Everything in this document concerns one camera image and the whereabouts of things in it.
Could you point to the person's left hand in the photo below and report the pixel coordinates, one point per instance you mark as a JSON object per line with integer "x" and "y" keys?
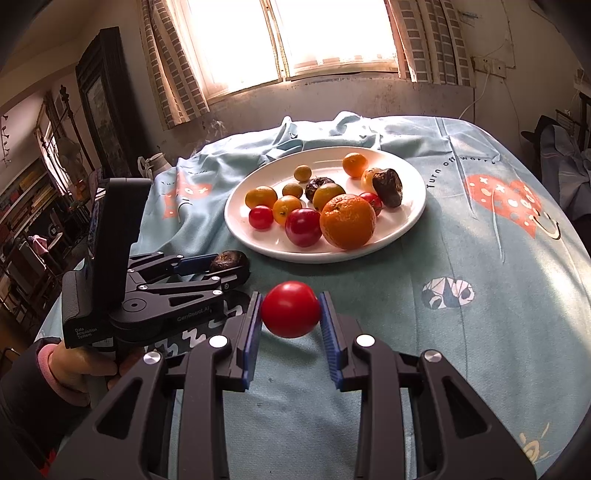
{"x": 78, "y": 364}

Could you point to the brown longan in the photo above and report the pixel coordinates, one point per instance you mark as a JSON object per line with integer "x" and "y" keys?
{"x": 302, "y": 173}
{"x": 292, "y": 190}

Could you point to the small yellow fruit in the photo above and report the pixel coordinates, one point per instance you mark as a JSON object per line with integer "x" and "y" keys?
{"x": 368, "y": 180}

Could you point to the small orange mandarin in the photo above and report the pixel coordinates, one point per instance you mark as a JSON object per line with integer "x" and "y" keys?
{"x": 355, "y": 165}

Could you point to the person's left forearm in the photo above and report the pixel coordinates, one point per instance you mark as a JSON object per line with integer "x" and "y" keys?
{"x": 27, "y": 397}

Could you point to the white jug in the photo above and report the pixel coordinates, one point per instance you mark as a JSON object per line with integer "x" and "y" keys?
{"x": 154, "y": 165}

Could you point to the bright window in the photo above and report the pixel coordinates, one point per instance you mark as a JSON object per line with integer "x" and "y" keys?
{"x": 295, "y": 32}

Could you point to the white oval plate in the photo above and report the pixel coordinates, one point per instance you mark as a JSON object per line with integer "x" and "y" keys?
{"x": 401, "y": 221}

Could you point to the dark red tomato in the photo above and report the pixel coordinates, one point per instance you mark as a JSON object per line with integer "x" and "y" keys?
{"x": 302, "y": 227}

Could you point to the cluttered bookshelf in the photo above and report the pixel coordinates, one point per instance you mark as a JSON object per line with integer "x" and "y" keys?
{"x": 27, "y": 194}

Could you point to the black hat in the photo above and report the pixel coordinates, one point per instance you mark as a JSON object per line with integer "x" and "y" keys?
{"x": 538, "y": 131}

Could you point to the light blue printed tablecloth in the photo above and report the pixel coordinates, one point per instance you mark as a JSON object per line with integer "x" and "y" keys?
{"x": 461, "y": 369}

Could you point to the checkered curtain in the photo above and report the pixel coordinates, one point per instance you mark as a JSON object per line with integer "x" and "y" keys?
{"x": 429, "y": 41}
{"x": 173, "y": 64}

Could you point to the wall power outlet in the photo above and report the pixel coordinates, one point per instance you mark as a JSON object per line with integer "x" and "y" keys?
{"x": 489, "y": 65}

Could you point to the round orange kumquat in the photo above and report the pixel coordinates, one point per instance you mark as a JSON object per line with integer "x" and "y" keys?
{"x": 286, "y": 210}

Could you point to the large orange mandarin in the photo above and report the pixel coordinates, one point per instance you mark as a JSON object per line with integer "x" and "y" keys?
{"x": 347, "y": 222}

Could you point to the dark framed picture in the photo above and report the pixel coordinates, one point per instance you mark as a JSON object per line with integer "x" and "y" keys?
{"x": 108, "y": 106}

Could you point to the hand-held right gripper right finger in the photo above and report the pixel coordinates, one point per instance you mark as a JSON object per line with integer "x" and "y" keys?
{"x": 328, "y": 337}

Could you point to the yellow orange kumquat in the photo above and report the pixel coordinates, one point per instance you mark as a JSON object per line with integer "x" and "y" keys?
{"x": 261, "y": 197}

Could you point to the large yellow green citrus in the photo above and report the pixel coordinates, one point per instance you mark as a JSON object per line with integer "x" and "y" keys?
{"x": 328, "y": 194}

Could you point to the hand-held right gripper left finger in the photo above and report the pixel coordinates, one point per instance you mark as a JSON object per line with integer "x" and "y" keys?
{"x": 253, "y": 341}

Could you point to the large dark water chestnut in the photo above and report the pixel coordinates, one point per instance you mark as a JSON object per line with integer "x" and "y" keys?
{"x": 388, "y": 187}

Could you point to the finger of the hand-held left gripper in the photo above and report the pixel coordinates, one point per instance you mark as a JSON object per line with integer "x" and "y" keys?
{"x": 196, "y": 264}
{"x": 231, "y": 281}

